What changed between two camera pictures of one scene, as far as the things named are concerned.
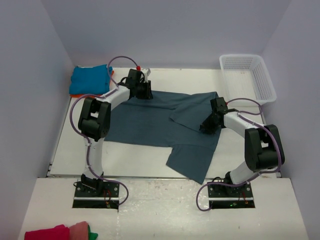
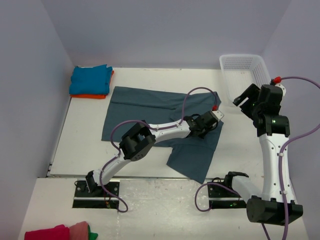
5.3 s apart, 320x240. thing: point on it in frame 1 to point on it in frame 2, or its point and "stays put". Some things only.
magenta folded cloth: (59, 232) stays put
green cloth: (92, 236) stays put
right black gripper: (205, 125) to (253, 91)
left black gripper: (147, 94) to (201, 136)
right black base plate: (222, 196) stays put
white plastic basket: (246, 76) stays put
